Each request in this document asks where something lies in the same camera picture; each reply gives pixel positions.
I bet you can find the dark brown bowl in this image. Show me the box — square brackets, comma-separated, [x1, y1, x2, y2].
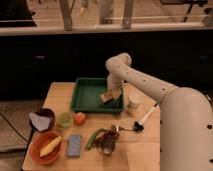
[31, 108, 55, 131]

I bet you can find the yellow corn cob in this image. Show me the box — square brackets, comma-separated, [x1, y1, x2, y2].
[40, 136, 62, 157]

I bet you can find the green plastic tray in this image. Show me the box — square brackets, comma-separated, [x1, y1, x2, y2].
[71, 78, 124, 114]

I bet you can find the metal measuring cup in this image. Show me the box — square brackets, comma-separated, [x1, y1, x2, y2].
[94, 125, 129, 155]

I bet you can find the white crumpled cloth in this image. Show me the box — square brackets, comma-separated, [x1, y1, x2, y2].
[29, 113, 50, 131]

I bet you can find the orange plastic bowl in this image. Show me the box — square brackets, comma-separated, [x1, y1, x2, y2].
[30, 131, 62, 165]

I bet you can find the black cable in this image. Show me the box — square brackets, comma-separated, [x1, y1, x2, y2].
[0, 112, 31, 143]

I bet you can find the green pea pod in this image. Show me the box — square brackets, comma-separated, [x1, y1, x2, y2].
[86, 128, 106, 150]

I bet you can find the green small cup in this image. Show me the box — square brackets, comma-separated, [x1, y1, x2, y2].
[57, 113, 72, 128]

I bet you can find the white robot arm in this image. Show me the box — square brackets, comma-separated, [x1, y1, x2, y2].
[105, 53, 213, 171]

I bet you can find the blue sponge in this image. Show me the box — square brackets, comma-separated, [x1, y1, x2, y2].
[66, 134, 81, 157]

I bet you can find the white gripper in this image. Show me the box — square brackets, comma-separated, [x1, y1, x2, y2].
[107, 75, 123, 100]

